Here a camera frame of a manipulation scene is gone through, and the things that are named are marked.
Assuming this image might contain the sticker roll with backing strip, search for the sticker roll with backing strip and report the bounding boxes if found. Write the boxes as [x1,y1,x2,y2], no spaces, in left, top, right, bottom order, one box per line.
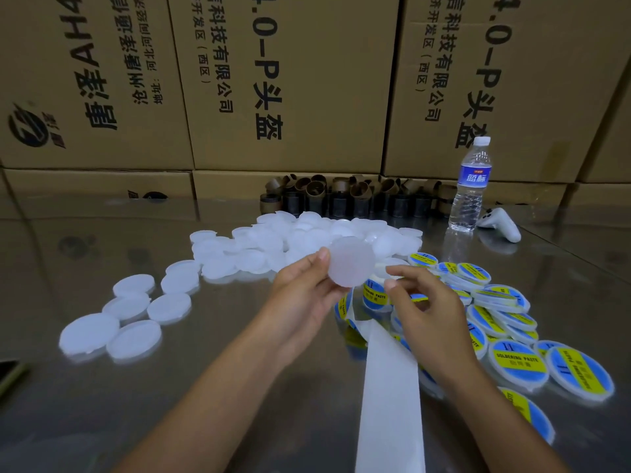
[335,281,427,473]

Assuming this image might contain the person's left hand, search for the person's left hand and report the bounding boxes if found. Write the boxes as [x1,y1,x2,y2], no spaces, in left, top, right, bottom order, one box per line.
[256,248,352,369]

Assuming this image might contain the person's right forearm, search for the person's right forearm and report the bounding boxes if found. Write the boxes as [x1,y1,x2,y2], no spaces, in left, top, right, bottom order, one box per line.
[444,364,573,473]

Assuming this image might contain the person's left forearm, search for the person's left forearm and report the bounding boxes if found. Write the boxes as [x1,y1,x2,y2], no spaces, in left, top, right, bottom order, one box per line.
[113,334,295,473]

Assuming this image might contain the row of dark cardboard tubes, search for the row of dark cardboard tubes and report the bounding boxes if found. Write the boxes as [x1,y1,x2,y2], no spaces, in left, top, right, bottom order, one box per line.
[260,175,459,221]

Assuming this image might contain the person's right hand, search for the person's right hand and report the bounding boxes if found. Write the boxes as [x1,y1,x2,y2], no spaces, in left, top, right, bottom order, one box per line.
[385,265,481,392]

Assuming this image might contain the clear plastic water bottle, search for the clear plastic water bottle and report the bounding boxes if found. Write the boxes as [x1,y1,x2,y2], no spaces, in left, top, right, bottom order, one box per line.
[448,135,493,235]

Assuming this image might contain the pile of white plastic lids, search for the pile of white plastic lids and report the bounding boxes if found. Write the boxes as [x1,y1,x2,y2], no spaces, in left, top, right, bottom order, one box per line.
[58,210,425,365]

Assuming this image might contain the stack of brown cardboard boxes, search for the stack of brown cardboard boxes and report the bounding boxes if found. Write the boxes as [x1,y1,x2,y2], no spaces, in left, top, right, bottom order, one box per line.
[0,0,631,213]

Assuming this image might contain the white handheld controller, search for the white handheld controller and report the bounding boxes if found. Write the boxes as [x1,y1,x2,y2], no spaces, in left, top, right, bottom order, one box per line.
[478,206,523,243]

